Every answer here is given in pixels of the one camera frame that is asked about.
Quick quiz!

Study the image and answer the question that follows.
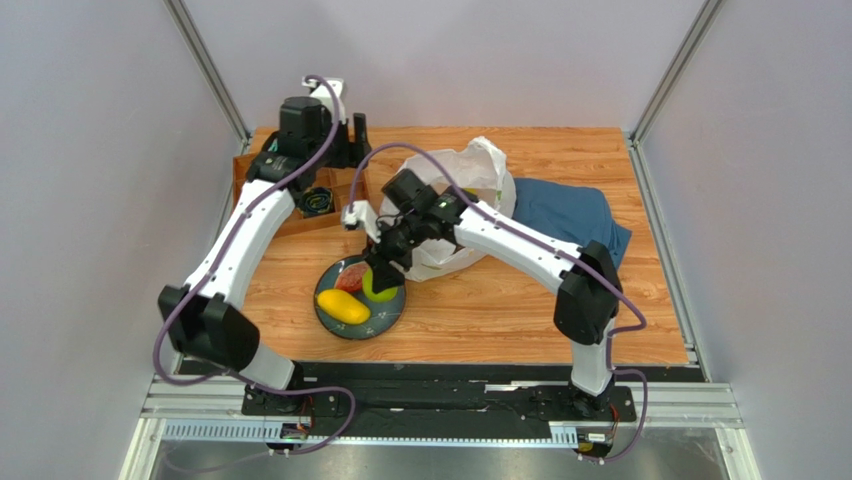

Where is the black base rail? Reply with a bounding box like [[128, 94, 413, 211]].
[[179, 360, 707, 441]]

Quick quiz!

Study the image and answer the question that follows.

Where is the black coiled cable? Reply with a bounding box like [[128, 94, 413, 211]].
[[297, 187, 336, 219]]

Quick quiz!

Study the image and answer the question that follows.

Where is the aluminium frame post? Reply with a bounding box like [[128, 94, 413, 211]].
[[163, 0, 252, 149], [630, 0, 726, 144]]

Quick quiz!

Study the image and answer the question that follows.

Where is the right aluminium frame post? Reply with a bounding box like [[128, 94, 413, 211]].
[[630, 0, 726, 144]]

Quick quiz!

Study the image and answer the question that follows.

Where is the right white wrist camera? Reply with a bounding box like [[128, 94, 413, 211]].
[[341, 200, 381, 243]]

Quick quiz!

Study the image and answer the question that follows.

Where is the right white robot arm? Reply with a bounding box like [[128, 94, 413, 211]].
[[342, 169, 624, 419]]

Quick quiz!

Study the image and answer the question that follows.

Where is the fake green starfruit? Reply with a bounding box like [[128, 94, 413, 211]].
[[362, 268, 398, 303]]

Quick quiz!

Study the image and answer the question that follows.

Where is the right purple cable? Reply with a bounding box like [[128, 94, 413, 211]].
[[347, 142, 649, 464]]

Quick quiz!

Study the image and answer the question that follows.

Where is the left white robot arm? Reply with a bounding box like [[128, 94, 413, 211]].
[[152, 85, 354, 395]]

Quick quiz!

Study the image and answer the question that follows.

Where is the left aluminium frame post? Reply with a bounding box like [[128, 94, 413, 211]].
[[163, 0, 252, 149]]

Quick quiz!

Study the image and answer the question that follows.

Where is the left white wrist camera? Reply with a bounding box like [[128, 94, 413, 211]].
[[302, 76, 348, 124]]

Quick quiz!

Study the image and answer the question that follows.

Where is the blue cloth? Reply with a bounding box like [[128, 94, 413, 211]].
[[513, 178, 632, 268]]

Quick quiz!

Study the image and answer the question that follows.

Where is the fake watermelon slice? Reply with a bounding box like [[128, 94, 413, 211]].
[[334, 261, 370, 293]]

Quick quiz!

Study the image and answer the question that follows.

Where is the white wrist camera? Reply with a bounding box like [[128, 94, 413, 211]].
[[302, 76, 348, 124], [341, 200, 381, 243]]

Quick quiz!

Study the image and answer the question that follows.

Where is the dark blue ceramic plate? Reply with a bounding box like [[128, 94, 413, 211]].
[[314, 256, 407, 340]]

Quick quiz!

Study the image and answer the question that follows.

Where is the white plastic bag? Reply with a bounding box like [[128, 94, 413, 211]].
[[379, 136, 516, 282]]

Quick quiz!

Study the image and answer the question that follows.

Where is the fake yellow mango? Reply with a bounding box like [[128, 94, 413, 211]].
[[316, 289, 371, 325]]

